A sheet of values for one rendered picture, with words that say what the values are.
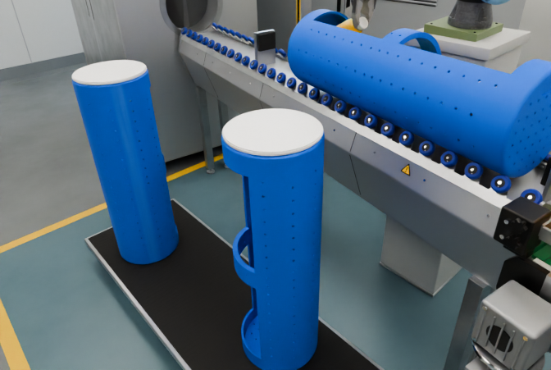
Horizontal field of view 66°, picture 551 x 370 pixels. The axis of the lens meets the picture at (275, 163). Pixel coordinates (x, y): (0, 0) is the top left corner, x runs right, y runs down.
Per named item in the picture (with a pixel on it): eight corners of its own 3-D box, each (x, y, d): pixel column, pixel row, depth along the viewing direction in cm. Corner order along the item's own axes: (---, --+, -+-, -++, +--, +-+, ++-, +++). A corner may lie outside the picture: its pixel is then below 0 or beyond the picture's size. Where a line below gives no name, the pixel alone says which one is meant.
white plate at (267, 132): (283, 101, 133) (283, 104, 134) (204, 124, 120) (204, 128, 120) (344, 131, 113) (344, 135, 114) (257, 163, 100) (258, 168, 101)
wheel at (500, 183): (496, 174, 106) (494, 171, 104) (515, 179, 102) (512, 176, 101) (489, 190, 105) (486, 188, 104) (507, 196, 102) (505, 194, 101)
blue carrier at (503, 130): (344, 74, 179) (346, 2, 164) (557, 157, 115) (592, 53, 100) (288, 91, 167) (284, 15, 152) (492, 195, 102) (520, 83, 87)
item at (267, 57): (273, 61, 206) (271, 29, 198) (277, 63, 203) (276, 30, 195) (255, 66, 201) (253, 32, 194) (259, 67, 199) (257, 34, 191)
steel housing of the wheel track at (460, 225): (223, 76, 283) (218, 23, 266) (557, 271, 124) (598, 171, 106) (183, 84, 270) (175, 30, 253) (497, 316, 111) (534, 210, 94)
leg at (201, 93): (212, 169, 301) (202, 84, 269) (216, 172, 297) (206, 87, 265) (205, 171, 298) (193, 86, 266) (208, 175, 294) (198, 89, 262)
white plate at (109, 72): (123, 84, 151) (124, 87, 152) (158, 61, 174) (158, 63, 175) (55, 80, 157) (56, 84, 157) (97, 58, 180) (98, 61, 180)
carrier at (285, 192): (287, 298, 178) (228, 332, 165) (284, 103, 134) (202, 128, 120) (333, 346, 158) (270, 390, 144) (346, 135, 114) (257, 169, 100)
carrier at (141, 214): (164, 268, 195) (188, 230, 219) (125, 88, 151) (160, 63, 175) (108, 261, 201) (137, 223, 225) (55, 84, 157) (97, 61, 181)
